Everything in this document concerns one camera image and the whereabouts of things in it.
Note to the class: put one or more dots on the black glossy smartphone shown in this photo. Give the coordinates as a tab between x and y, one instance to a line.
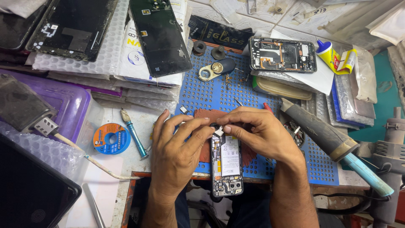
28	190

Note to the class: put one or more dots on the person's left hand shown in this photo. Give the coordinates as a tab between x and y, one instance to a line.
172	158

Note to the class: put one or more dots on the heap of plastic packets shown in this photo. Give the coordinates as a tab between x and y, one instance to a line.
354	104

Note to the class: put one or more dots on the red screwdriver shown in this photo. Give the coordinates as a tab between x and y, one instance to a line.
268	107

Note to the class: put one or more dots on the cream and black loupe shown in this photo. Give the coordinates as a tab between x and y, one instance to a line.
218	68

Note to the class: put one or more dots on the blue perforated work mat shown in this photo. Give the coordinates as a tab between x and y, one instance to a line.
215	95

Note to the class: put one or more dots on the small black spool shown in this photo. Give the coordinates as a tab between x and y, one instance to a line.
199	48

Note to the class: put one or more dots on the smartphone with white battery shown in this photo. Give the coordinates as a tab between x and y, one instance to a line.
229	164

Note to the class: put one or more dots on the purple plastic storage box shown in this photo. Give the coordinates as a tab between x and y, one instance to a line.
68	104

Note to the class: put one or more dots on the beige plastic case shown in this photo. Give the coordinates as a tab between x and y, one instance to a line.
281	89

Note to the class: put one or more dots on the opened smartphone with circuit board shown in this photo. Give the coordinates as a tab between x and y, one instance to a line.
281	54

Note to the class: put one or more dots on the person's blue trousers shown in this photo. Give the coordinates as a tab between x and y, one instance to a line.
250	209

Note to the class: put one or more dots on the white printed screen packet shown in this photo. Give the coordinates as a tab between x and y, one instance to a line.
134	60

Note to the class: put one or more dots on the silver tweezers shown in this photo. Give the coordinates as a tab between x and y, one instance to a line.
93	204

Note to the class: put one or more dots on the teal mat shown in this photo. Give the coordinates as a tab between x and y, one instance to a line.
386	95

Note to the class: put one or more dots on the dark phone screen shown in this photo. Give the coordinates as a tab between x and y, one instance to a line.
15	30

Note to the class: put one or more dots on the small grey metal part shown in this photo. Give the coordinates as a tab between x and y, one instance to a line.
184	110

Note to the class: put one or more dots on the black suction cup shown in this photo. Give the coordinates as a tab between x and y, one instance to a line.
218	53

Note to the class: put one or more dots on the stack of bubble wrap packets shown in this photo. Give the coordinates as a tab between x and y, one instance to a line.
110	47

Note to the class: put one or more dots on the dark green phone back panel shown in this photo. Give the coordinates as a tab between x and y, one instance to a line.
161	38

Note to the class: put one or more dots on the thin metal tweezers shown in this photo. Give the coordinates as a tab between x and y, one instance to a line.
239	102

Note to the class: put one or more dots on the round tray of small parts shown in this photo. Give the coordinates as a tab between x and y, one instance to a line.
296	133

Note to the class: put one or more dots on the clear bubble wrap sheet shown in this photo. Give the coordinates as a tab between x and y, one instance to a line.
50	152

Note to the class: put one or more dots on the white paper sheet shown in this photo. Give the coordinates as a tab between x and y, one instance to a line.
319	80

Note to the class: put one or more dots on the yellow glue tube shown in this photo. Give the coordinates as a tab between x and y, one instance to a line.
332	57

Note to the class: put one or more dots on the black phone panel with stickers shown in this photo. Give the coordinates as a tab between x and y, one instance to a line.
72	28

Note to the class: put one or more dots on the reddish brown rubber pad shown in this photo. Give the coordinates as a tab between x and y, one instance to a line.
202	114

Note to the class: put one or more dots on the person's right hand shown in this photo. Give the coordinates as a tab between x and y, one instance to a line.
269	136

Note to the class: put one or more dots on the grey hot air stand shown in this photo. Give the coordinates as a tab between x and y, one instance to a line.
390	158

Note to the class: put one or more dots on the black screen protector packet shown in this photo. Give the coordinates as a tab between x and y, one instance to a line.
221	34

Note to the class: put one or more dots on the small silver metal bracket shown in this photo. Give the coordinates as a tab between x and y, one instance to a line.
218	132

